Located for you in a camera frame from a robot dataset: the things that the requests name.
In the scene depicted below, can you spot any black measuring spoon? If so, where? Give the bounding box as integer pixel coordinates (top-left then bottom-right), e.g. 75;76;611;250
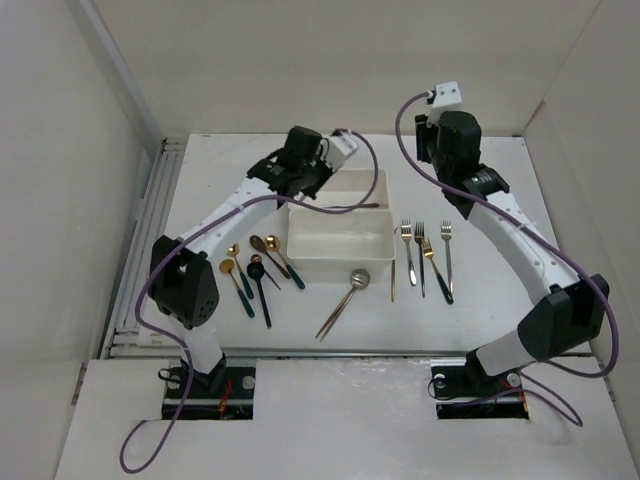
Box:
247;262;272;329

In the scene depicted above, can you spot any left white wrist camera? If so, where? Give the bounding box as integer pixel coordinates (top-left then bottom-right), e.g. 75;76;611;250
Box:
324;131;359;172

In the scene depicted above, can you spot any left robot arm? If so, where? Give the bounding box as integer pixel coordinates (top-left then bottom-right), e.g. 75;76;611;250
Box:
148;126;334;397

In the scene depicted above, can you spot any long silver fork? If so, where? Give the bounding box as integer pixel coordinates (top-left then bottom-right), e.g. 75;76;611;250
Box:
440;220;453;293

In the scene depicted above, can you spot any small copper spoon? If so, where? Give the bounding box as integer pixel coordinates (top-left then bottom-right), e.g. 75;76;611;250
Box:
251;254;281;290

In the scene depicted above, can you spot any copper thin utensil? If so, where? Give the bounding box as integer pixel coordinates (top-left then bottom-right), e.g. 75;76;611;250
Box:
390;258;396;303

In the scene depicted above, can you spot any small gold spoon green handle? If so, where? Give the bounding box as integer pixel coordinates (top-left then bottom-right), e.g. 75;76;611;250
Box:
219;259;255;318

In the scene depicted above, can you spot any silver spoon copper handle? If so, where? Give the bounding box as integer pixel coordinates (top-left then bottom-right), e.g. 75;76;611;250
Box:
315;269;371;342

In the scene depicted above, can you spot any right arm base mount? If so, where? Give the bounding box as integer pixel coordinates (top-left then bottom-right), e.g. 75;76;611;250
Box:
428;362;529;420

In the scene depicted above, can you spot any gold spoon green handle left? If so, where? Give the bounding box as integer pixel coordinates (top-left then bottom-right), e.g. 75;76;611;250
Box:
226;243;254;300

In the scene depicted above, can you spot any gold spoon green handle right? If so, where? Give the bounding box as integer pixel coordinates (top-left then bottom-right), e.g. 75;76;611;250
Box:
265;235;306;290

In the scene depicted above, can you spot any far white plastic bin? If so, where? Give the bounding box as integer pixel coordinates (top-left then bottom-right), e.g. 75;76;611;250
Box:
304;169;389;209

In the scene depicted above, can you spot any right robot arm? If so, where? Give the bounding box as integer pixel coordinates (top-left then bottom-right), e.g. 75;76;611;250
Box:
415;111;609;394

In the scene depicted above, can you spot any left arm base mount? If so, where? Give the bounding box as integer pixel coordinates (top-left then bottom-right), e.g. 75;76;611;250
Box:
157;359;257;421

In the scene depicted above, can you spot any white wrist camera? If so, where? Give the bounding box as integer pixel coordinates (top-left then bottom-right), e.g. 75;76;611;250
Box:
431;81;462;111
324;131;359;172

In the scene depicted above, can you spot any gold fork green handle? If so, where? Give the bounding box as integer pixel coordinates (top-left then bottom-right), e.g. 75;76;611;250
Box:
422;237;454;305

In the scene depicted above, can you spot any black handled fork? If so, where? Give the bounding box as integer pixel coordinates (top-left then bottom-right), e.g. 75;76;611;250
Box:
414;221;426;298

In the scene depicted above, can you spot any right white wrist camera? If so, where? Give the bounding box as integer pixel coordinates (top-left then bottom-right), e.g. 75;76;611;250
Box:
431;81;462;111

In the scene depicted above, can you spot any white plastic bin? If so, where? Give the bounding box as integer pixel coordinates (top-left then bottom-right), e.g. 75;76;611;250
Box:
286;209;396;283
304;169;389;209

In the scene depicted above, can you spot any near white plastic bin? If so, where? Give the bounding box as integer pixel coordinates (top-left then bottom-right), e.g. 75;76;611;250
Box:
286;209;396;283

